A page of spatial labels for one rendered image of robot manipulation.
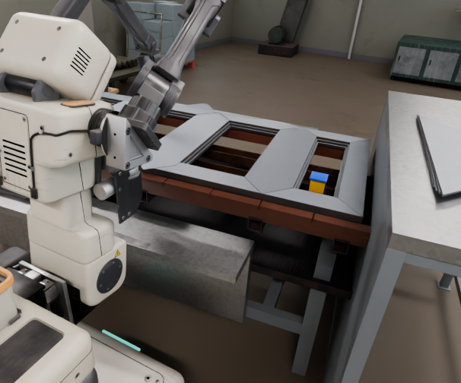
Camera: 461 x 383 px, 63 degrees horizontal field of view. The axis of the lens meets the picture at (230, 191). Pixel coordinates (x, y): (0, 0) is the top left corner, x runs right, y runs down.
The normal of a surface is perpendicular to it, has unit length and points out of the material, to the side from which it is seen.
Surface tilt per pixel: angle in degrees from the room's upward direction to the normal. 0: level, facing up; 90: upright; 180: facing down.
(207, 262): 0
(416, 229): 0
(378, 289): 90
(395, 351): 0
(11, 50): 48
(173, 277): 90
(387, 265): 90
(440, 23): 90
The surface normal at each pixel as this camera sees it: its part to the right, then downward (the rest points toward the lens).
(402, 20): -0.44, 0.42
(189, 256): 0.07, -0.87
